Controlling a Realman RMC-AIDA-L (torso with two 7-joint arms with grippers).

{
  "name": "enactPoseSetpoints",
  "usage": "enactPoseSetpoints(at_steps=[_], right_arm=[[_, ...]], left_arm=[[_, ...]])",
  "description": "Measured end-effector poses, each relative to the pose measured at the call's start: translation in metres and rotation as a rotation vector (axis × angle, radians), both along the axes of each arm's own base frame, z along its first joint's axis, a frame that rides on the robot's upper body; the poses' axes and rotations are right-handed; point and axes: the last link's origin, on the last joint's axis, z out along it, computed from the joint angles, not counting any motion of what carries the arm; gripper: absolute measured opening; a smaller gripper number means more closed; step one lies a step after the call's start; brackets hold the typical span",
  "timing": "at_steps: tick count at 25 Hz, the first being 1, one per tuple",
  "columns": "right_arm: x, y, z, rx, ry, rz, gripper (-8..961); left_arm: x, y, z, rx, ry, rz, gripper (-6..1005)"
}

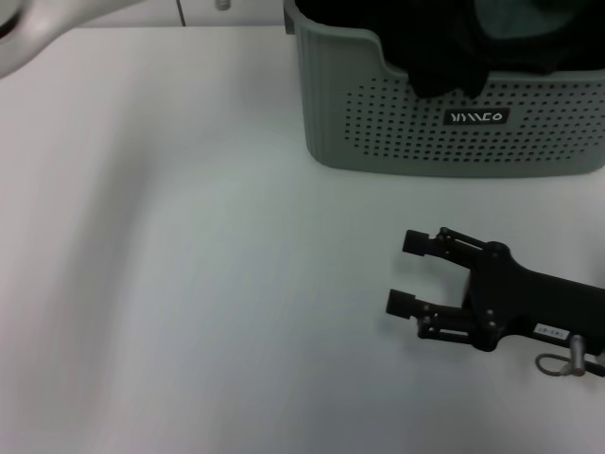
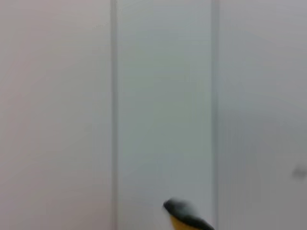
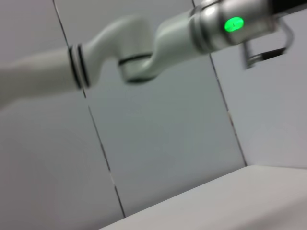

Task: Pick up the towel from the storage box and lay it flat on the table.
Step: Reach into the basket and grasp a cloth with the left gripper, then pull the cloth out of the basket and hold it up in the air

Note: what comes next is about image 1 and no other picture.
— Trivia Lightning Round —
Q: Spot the grey perforated storage basket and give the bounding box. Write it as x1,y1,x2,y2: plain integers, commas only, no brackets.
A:
283,0,605,180

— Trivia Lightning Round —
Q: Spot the black towel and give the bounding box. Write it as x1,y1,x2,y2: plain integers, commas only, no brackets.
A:
295,0,605,101

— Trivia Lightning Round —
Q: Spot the right gripper cable with connector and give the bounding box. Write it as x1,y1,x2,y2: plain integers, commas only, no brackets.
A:
535,333,605,379

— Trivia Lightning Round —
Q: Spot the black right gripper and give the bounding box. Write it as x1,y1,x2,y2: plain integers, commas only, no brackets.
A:
385,226,605,357

